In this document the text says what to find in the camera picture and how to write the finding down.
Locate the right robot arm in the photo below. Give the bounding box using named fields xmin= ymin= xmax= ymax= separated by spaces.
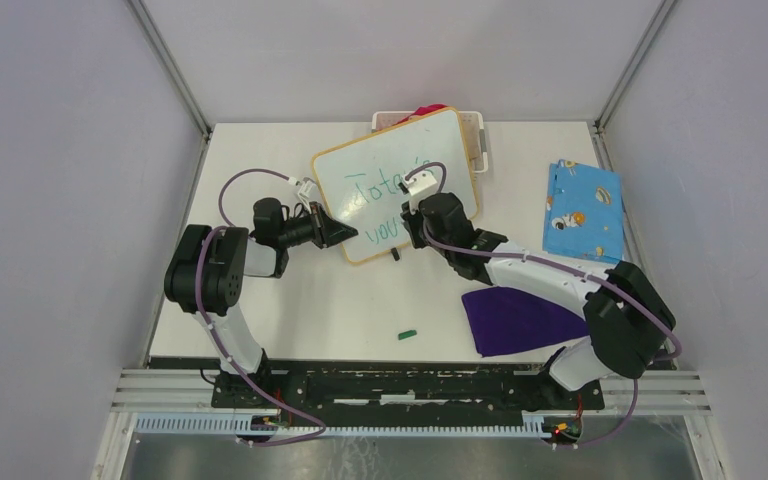
xmin=400 ymin=193 xmax=681 ymax=408

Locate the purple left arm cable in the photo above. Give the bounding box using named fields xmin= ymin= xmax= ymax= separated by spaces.
xmin=193 ymin=168 xmax=329 ymax=448

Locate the green marker cap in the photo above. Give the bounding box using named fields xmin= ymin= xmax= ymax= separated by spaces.
xmin=397 ymin=329 xmax=418 ymax=341

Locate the white perforated plastic basket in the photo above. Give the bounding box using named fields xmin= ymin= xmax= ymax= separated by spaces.
xmin=371 ymin=110 xmax=490 ymax=174

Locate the pink folded cloth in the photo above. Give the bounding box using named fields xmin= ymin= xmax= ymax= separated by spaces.
xmin=396 ymin=103 xmax=447 ymax=125

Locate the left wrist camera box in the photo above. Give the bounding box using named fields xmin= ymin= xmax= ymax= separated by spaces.
xmin=295 ymin=178 xmax=319 ymax=209

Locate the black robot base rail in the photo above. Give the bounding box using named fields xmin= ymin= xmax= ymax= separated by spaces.
xmin=210 ymin=360 xmax=605 ymax=429

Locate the blue space-print cloth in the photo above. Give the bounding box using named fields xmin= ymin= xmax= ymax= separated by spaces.
xmin=542 ymin=159 xmax=625 ymax=264

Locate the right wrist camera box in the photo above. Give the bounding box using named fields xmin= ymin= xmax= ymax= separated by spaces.
xmin=398 ymin=170 xmax=440 ymax=201

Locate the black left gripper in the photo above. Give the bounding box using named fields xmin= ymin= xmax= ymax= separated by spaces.
xmin=278 ymin=201 xmax=358 ymax=250

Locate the yellow-framed whiteboard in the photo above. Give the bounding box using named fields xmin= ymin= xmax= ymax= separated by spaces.
xmin=311 ymin=107 xmax=480 ymax=265

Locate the purple folded cloth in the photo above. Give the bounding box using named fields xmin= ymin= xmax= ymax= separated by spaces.
xmin=461 ymin=287 xmax=589 ymax=357

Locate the white slotted cable duct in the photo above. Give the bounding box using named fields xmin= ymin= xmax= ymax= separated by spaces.
xmin=133 ymin=413 xmax=551 ymax=439

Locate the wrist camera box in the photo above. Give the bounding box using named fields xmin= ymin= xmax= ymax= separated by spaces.
xmin=398 ymin=170 xmax=440 ymax=201
xmin=295 ymin=178 xmax=319 ymax=209

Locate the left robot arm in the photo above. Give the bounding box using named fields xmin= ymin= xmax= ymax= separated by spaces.
xmin=163 ymin=197 xmax=358 ymax=408

